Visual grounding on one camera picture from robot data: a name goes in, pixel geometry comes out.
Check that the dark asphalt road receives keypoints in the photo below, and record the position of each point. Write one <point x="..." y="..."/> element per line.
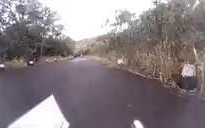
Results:
<point x="100" y="90"/>

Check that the large black white marker stone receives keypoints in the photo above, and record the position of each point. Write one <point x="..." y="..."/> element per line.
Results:
<point x="189" y="78"/>

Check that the dry roadside bushes and trees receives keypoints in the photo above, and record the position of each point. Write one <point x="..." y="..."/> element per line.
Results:
<point x="156" y="43"/>

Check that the robot's own part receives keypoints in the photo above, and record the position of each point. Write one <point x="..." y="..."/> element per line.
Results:
<point x="138" y="124"/>
<point x="66" y="124"/>

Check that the group of leafy trees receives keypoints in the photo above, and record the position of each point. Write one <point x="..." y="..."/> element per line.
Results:
<point x="23" y="30"/>

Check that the wooded hill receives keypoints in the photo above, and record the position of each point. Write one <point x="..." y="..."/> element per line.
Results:
<point x="86" y="45"/>

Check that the white roadside marker stone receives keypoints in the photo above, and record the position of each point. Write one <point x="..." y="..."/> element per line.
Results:
<point x="30" y="62"/>
<point x="46" y="61"/>
<point x="55" y="59"/>
<point x="1" y="67"/>
<point x="120" y="61"/>

